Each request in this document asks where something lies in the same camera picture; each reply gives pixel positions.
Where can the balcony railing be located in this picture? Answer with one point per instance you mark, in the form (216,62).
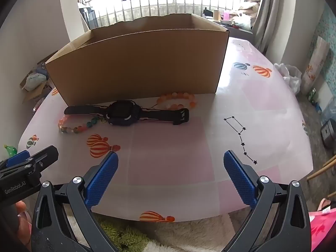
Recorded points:
(183,2)

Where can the white plastic bag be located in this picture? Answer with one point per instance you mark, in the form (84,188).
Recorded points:
(290,77)

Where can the grey curtain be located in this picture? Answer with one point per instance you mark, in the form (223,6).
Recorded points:
(270,15)

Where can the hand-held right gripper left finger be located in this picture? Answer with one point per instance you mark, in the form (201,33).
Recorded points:
(105,178)

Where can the small white green-print bag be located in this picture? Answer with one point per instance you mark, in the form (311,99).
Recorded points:
(35,81)

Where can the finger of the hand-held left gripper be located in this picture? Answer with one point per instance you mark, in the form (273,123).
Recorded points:
(17,158)
(47,156)

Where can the pile of bags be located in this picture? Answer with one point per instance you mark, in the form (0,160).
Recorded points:
(250,8)

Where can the printed paper roll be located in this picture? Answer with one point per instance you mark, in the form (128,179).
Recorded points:
(315,65)

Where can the pink balloon print tablecloth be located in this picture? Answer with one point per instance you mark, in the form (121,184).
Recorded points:
(183,149)

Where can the small open cardboard box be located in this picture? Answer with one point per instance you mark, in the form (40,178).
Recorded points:
(39,92)

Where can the pink bag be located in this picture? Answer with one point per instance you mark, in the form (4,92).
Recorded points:
(323,231)

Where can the black folding rack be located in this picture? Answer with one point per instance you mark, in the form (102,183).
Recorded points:
(88,17)

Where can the white green fluffy clothing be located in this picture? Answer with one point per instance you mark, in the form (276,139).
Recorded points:
(183,235)

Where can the green can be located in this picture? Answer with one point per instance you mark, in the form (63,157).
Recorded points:
(312,94)

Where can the black smartwatch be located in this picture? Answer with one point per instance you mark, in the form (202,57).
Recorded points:
(119,114)

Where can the clear water bottle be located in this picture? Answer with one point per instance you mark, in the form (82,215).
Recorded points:
(330,113)

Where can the grey round bin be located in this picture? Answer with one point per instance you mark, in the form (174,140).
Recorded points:
(329,134)

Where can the green plastic bottle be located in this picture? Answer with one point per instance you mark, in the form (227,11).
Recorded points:
(10,151)

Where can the tan cylinder container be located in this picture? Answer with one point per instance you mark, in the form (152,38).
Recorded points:
(216,15)

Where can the brown cardboard box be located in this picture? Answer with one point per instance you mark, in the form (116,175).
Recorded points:
(141,68)

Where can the steel pot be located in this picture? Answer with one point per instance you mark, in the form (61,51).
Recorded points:
(39,105)

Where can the person's left hand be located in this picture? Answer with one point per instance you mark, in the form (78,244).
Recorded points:
(24,223)

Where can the pink bottle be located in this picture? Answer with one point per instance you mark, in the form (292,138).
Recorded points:
(225,15)

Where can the dark cabinet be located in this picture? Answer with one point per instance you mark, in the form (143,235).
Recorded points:
(240,32)

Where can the wooden chair legs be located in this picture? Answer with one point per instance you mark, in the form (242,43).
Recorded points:
(321,172)

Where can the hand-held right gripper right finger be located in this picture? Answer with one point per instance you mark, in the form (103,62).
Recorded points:
(239,178)

